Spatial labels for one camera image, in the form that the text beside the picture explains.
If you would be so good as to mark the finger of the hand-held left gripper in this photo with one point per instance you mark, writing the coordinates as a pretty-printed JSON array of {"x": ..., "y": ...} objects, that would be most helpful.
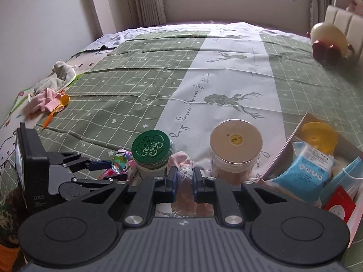
[
  {"x": 102, "y": 165},
  {"x": 85, "y": 187}
]

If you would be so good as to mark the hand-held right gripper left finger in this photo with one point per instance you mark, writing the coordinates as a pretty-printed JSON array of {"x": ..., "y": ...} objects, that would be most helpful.
[{"x": 172, "y": 182}]

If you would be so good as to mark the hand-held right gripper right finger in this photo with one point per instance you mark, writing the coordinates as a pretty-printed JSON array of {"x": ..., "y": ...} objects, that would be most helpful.
[{"x": 196, "y": 182}]

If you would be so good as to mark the pink ribbon hair bow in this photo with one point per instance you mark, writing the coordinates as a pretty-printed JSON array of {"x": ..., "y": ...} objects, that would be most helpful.
[{"x": 185, "y": 172}]

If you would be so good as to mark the colourful candy packet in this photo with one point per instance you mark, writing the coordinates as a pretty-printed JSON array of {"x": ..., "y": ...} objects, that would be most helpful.
[{"x": 122, "y": 161}]

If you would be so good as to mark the pink cardboard box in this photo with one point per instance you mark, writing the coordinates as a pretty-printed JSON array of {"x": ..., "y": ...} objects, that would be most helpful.
[{"x": 283, "y": 153}]

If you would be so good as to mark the blue wet wipes pack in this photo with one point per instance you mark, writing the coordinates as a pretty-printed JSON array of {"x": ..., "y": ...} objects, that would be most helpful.
[{"x": 306, "y": 170}]

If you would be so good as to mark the red paper packet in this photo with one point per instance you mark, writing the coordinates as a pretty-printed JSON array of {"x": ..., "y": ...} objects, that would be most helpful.
[{"x": 339, "y": 204}]

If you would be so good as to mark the stack of blue face masks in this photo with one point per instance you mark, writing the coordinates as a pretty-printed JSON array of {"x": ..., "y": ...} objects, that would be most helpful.
[{"x": 348, "y": 172}]

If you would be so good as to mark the cartoon printed blanket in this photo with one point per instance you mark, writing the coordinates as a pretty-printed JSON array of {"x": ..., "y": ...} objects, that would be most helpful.
[{"x": 8, "y": 147}]

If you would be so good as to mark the green lid glass jar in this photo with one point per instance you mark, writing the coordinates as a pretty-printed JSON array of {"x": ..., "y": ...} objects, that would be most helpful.
[{"x": 151, "y": 144}]

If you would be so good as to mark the beige lid clear jar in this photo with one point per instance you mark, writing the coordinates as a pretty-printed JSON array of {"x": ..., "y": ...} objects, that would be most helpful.
[{"x": 235, "y": 138}]

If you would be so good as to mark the pink cloth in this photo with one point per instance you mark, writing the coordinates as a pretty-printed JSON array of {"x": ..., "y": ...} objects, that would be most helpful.
[{"x": 46, "y": 99}]

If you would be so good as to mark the orange plastic spoon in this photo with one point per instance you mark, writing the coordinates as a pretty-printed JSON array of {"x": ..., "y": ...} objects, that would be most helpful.
[{"x": 64, "y": 101}]

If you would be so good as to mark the green plaid bed sheet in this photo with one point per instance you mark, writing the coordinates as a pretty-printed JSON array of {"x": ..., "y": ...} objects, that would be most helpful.
[{"x": 113, "y": 90}]

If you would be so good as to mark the grey plush cloth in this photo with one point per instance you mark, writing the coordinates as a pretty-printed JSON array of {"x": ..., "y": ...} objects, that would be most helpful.
[{"x": 62, "y": 70}]

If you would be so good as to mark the beige curtain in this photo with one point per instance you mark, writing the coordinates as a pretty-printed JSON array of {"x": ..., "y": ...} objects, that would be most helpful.
[
  {"x": 147, "y": 0},
  {"x": 322, "y": 2}
]

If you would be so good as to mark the cream plush toy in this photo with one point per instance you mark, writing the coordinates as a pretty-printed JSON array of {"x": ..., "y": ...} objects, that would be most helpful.
[{"x": 329, "y": 36}]

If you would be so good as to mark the beige padded headboard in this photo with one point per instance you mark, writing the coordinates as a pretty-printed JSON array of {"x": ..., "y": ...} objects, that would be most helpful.
[{"x": 340, "y": 15}]

